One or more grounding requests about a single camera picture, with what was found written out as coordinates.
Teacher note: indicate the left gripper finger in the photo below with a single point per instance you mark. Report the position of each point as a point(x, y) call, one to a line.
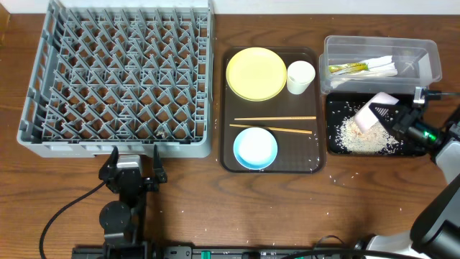
point(108, 169)
point(158, 169)

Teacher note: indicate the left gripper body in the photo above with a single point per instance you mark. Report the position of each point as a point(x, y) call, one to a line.
point(133, 178)

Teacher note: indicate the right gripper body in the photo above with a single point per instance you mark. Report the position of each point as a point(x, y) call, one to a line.
point(415, 129)

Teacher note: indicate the pink white bowl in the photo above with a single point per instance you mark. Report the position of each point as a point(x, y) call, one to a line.
point(365, 118)

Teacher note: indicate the white paper napkin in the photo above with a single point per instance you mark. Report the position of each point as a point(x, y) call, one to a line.
point(382, 67)

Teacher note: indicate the green orange snack wrapper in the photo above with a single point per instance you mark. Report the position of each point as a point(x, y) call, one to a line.
point(347, 68)

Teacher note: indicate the light blue bowl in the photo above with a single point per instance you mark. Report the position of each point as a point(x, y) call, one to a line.
point(255, 148)

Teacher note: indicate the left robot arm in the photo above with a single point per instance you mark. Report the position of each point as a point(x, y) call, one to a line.
point(123, 220)

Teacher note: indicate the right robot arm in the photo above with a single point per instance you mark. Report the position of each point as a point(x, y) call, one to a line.
point(435, 232)

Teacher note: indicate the pile of rice waste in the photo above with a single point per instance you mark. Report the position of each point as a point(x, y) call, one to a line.
point(345, 138)

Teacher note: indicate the black waste tray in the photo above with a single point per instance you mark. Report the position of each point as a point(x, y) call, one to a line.
point(410, 148)

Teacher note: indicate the clear plastic bin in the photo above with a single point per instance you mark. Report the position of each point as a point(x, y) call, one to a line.
point(417, 61)

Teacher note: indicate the upper wooden chopstick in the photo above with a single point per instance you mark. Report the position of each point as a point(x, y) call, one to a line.
point(274, 118)

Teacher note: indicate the wooden chopstick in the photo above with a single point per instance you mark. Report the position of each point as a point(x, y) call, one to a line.
point(277, 129)
point(274, 118)

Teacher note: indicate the lower wooden chopstick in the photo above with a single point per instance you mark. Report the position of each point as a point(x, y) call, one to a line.
point(277, 129)

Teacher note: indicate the grey dish rack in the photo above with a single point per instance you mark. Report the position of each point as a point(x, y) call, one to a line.
point(136, 77)

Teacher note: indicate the white paper cup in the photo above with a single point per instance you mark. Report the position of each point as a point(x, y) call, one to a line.
point(300, 74)

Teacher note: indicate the dark brown serving tray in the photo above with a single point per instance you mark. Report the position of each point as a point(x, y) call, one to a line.
point(297, 153)

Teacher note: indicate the yellow plate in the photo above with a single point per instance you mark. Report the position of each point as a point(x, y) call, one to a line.
point(256, 74)

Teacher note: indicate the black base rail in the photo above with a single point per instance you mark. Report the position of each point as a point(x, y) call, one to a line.
point(180, 252)

